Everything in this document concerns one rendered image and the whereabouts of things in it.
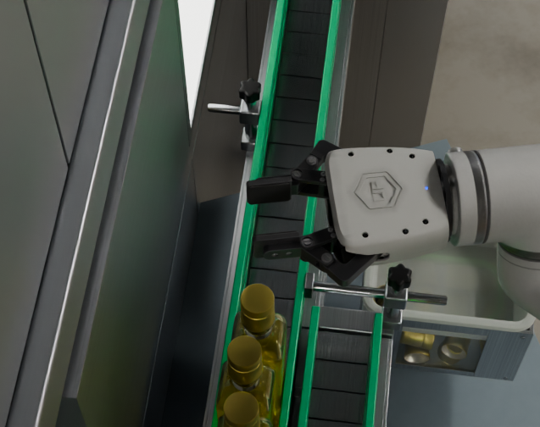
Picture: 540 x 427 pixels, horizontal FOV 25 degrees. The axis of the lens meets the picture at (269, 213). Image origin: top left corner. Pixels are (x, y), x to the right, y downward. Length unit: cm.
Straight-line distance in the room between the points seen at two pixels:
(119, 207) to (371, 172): 23
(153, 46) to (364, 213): 28
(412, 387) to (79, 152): 90
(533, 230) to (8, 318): 46
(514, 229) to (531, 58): 205
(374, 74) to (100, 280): 151
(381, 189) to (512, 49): 208
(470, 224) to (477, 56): 204
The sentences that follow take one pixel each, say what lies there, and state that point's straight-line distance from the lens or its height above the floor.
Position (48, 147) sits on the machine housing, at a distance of 96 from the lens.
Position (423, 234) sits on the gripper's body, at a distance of 106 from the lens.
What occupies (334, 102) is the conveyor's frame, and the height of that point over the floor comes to 105.
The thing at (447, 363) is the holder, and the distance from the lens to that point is 172.
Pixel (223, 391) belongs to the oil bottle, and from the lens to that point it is 127.
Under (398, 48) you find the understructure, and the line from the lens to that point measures 243.
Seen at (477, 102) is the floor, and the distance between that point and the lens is 302.
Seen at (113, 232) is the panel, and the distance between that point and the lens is 109.
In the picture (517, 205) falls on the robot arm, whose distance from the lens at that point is 108.
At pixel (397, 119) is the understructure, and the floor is 28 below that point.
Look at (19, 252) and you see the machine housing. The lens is 91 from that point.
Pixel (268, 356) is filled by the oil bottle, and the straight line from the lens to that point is 129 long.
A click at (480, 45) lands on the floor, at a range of 313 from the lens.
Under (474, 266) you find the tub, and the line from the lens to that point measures 171.
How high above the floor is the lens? 243
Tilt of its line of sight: 60 degrees down
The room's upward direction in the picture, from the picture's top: straight up
